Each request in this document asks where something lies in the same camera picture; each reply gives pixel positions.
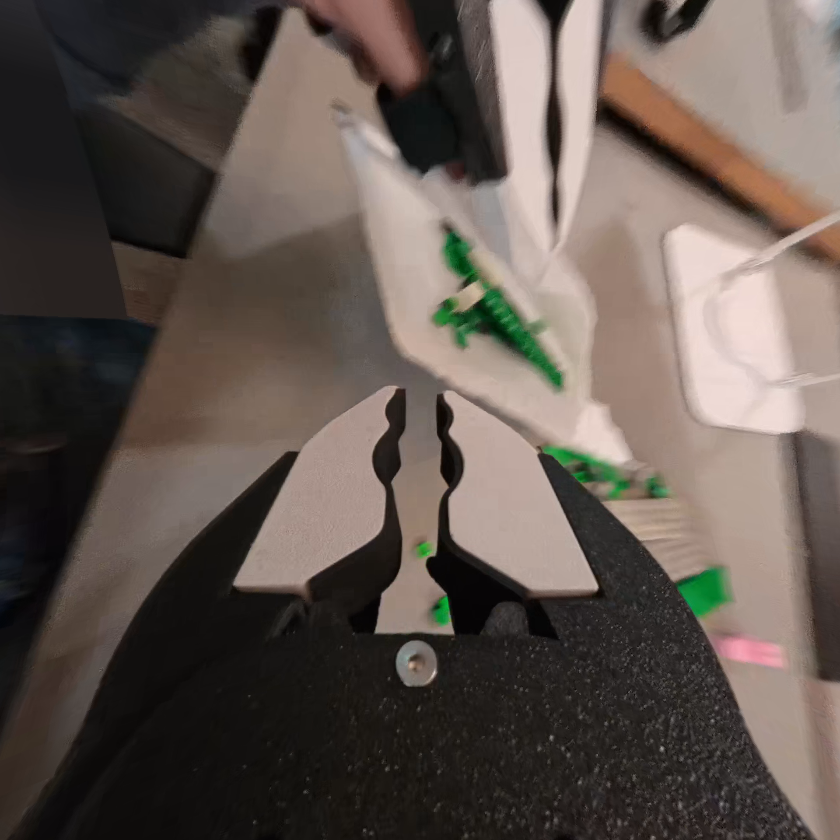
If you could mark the long green brick plate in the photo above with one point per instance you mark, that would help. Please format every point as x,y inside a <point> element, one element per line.
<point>705,590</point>

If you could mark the person's left hand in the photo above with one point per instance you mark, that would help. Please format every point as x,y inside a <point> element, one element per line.
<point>374,39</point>

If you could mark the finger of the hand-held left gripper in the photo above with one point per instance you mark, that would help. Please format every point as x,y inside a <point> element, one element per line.
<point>522,98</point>
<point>581,79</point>

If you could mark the white monitor stand base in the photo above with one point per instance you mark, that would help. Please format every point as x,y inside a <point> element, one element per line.
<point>695,315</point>

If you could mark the grey brick plate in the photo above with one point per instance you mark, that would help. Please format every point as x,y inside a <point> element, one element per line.
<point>656,518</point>

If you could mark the brown desk divider strip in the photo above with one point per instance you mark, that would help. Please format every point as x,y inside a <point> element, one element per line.
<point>722,164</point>

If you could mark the pile of small green bricks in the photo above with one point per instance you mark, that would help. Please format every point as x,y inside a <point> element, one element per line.
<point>499,308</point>

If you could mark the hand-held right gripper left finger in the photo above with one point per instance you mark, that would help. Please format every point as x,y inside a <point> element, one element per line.
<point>321,512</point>

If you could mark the white printed paper bag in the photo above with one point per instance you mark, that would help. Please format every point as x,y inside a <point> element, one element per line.
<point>420,262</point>

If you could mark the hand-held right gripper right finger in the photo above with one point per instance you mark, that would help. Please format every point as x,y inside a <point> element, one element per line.
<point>512,518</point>

